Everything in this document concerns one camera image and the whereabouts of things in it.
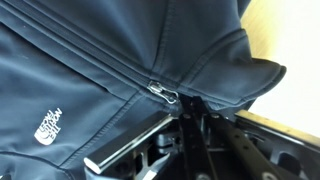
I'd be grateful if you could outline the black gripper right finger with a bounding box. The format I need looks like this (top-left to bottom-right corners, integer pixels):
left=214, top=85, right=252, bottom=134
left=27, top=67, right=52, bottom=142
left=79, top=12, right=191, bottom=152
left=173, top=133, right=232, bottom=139
left=178, top=95, right=220, bottom=180

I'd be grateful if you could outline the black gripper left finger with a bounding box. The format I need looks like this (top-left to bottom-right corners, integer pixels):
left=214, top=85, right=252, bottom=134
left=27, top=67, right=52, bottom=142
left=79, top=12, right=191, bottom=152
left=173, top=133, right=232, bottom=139
left=83, top=111, right=175, bottom=175

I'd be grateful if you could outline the silver zipper slider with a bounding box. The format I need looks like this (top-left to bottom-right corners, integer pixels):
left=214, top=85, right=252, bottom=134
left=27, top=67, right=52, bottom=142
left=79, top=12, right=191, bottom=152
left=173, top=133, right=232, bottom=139
left=147, top=80, right=180, bottom=105

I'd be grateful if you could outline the black zip jacket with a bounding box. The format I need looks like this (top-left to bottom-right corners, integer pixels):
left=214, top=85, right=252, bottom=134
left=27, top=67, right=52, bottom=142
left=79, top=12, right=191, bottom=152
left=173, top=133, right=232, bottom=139
left=0, top=0, right=288, bottom=180

